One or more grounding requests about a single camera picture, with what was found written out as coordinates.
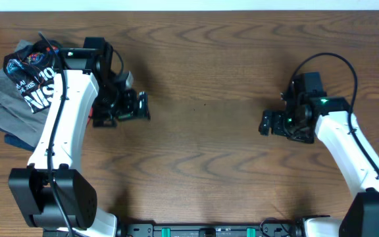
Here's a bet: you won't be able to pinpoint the folded red garment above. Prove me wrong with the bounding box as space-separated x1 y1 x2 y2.
87 107 93 125

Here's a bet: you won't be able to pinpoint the folded dark blue garment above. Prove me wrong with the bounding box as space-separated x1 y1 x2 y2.
4 134 35 151

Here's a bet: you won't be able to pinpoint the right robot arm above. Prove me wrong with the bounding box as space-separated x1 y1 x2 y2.
259 72 379 236

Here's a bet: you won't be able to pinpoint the black patterned sports jersey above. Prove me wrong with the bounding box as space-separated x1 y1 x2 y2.
3 40 62 114

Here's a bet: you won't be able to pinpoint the folded grey shorts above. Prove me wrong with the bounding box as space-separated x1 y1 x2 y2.
0 40 49 147

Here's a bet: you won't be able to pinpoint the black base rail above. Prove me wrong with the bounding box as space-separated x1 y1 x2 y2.
116 221 304 237

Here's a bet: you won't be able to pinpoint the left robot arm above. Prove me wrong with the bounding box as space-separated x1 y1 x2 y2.
3 37 150 236

